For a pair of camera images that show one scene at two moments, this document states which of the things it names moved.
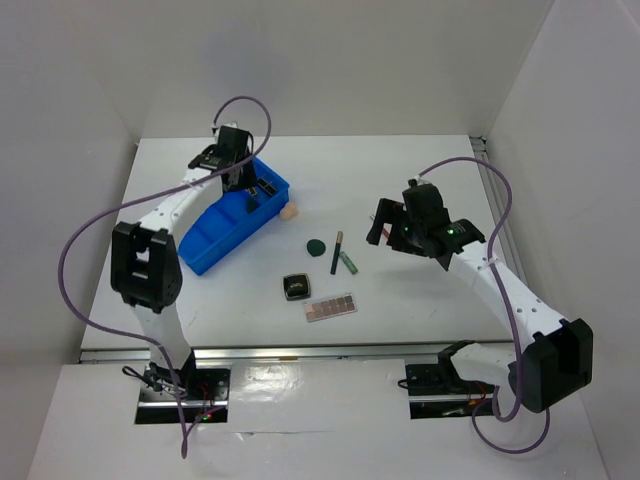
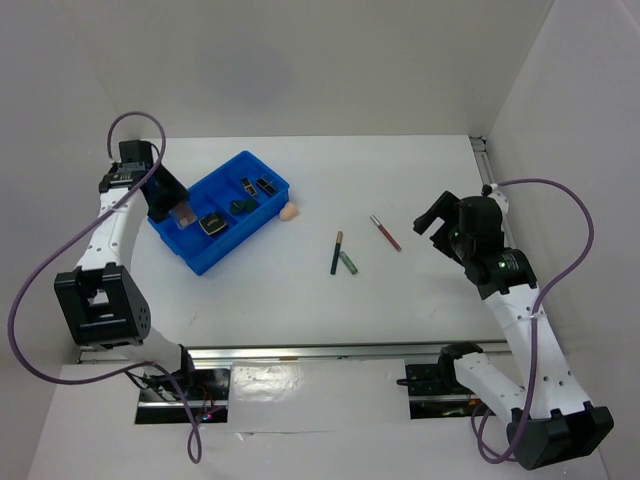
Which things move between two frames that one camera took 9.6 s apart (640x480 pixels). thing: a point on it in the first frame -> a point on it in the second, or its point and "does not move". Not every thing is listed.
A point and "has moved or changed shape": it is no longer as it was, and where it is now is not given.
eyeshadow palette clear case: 331,307 has moved or changed shape
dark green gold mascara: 335,260 does not move
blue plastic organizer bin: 233,216 does not move
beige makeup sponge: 289,212 does not move
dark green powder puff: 316,247 -> 238,206
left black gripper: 249,179 -> 176,193
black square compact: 297,286 -> 212,223
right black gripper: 393,212 -> 447,207
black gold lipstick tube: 269,189 does not move
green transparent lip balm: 348,262 does not move
